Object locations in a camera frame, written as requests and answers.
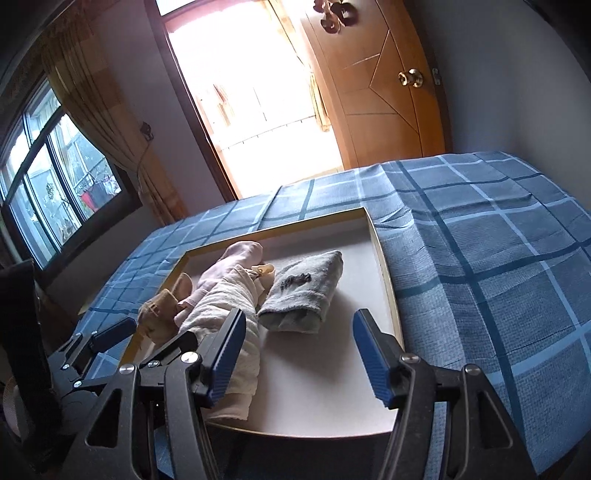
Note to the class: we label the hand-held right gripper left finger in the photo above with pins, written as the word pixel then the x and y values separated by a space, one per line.
pixel 228 355

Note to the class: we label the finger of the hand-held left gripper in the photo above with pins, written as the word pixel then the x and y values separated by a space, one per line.
pixel 115 330
pixel 171 344

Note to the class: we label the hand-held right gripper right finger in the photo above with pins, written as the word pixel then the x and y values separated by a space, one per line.
pixel 371 360

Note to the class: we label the beige underwear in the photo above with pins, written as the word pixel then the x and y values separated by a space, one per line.
pixel 164 309

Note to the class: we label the white shallow tray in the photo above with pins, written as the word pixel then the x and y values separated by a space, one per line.
pixel 323 350

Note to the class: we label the cream underwear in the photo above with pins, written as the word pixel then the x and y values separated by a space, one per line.
pixel 221 290

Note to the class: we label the pink underwear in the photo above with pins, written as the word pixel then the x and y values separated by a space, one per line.
pixel 231 263

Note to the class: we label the grey-blue underwear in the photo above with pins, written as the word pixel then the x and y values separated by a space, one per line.
pixel 300 290

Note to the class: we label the laundry on clothesline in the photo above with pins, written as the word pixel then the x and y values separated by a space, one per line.
pixel 99 189

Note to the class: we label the dark framed window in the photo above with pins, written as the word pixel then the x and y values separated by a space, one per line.
pixel 55 184

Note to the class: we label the blue plaid tablecloth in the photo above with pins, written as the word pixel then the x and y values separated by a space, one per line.
pixel 485 258

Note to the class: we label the curtain tieback hook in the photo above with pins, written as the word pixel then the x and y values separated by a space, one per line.
pixel 147 129

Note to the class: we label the tan patterned curtain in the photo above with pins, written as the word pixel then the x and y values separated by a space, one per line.
pixel 101 106

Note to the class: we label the yellow hanging towel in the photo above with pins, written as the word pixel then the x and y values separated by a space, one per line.
pixel 321 106

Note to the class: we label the wooden door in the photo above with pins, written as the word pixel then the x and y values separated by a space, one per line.
pixel 369 92

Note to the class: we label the brass door knob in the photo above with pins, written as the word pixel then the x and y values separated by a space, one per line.
pixel 411 77

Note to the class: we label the metal door latch plate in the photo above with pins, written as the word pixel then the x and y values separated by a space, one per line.
pixel 436 76

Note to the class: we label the golden door ornament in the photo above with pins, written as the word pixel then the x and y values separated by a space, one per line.
pixel 334 14

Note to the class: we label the brown doorway frame with transom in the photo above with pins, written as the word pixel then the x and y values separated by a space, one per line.
pixel 205 138

